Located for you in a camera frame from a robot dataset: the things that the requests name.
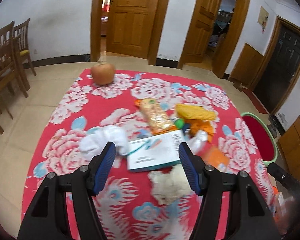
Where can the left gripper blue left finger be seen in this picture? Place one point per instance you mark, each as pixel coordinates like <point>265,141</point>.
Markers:
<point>47,217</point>

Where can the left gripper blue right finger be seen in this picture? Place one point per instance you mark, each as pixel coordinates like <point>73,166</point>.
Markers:
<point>249,216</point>

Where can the orange square box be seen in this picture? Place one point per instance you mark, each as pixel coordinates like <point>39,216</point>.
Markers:
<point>216,158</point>

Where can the white tissue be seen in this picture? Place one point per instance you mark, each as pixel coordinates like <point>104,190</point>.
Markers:
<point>93,144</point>

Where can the beige paper ball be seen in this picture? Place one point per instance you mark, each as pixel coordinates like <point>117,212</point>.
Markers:
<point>168,187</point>

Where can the orange plastic wrapper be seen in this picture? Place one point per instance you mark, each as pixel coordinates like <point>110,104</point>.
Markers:
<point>196,125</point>

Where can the white medicine box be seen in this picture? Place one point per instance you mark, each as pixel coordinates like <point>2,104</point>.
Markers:
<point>153,153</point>

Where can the green red trash bin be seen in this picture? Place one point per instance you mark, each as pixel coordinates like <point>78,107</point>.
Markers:
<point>262,137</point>

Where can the wooden cabinet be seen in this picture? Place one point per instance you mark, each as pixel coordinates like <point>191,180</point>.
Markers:
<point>289,146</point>

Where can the red door mat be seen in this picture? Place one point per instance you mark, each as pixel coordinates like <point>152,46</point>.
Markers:
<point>257,104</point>

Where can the clear plastic bag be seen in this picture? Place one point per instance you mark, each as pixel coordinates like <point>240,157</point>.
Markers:
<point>197,143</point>

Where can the red floral tablecloth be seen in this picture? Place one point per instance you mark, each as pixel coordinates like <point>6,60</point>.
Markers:
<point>145,195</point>

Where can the dark right doorway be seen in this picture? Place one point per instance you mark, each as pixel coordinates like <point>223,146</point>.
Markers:
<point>280,67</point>

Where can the green blue toy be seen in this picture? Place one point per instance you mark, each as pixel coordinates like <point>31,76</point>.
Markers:
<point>181,124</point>

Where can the orange cracker packet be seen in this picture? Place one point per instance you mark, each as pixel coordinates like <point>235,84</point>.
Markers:
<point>157,119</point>

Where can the reddish apple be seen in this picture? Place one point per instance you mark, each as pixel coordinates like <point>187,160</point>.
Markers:
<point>103,74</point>

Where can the near wooden chair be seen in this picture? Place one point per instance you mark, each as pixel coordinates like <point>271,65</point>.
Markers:
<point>10,66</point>

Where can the wooden chair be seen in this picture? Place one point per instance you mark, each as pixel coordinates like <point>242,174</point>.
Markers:
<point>21,33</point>
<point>10,66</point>

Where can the far wooden chair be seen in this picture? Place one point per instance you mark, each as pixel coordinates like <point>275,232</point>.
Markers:
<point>21,33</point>

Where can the middle wooden door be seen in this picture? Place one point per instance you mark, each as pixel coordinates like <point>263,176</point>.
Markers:
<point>200,30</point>

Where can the wooden door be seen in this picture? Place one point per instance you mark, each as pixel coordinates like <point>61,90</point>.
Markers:
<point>130,25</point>
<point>200,30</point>

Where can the left wooden door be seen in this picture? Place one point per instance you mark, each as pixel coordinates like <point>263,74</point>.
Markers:
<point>130,25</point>

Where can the low wooden wall panel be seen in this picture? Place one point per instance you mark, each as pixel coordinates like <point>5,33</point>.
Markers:
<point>247,66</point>

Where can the wall calendar poster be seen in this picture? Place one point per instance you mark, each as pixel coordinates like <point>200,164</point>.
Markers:
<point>263,18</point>

